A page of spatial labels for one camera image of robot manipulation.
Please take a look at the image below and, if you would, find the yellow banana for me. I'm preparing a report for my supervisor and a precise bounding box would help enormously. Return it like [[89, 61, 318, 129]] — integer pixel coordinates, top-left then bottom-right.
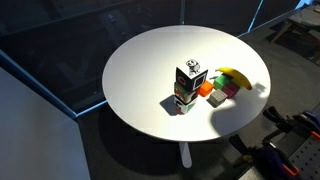
[[214, 66, 253, 92]]

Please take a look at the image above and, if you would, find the orange block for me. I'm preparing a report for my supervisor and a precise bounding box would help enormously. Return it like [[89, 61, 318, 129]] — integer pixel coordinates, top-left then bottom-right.
[[196, 80, 215, 98]]

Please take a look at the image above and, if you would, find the grey block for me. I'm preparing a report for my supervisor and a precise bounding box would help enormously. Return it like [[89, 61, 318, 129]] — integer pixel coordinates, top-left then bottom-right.
[[208, 89, 229, 109]]

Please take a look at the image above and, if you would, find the green block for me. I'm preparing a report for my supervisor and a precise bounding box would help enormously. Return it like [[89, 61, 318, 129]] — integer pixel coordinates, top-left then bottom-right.
[[213, 74, 234, 91]]

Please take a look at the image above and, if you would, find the magenta block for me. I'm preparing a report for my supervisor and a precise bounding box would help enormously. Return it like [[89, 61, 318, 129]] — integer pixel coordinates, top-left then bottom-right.
[[222, 82, 241, 100]]

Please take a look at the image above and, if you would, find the orange green printed cube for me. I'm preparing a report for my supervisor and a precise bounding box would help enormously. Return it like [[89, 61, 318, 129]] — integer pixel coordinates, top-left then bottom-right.
[[173, 81, 200, 105]]

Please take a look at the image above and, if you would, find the white teal printed cube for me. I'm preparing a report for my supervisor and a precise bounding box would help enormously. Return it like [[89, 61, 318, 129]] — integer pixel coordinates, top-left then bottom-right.
[[172, 94, 197, 116]]

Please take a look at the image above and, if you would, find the white table base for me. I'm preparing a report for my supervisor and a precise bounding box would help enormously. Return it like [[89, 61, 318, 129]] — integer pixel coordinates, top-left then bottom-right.
[[178, 141, 194, 169]]

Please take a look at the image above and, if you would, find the black bar clamp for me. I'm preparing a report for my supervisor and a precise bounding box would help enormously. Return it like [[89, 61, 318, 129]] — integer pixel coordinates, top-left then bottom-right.
[[262, 105, 303, 135]]

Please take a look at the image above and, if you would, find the purple clamp with orange trigger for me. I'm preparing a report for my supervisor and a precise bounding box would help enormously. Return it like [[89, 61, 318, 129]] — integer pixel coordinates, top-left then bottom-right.
[[229, 134, 301, 180]]

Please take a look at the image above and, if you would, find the perforated metal board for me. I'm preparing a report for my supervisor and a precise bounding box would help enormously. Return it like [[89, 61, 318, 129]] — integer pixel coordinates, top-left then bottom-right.
[[285, 134, 320, 180]]

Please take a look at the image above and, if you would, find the wooden chair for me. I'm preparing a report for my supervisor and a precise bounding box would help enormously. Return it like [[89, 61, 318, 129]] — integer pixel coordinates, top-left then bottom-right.
[[269, 4, 320, 65]]

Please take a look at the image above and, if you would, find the blue window frame rail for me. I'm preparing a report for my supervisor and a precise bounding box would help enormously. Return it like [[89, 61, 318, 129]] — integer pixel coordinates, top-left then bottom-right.
[[0, 49, 110, 120]]

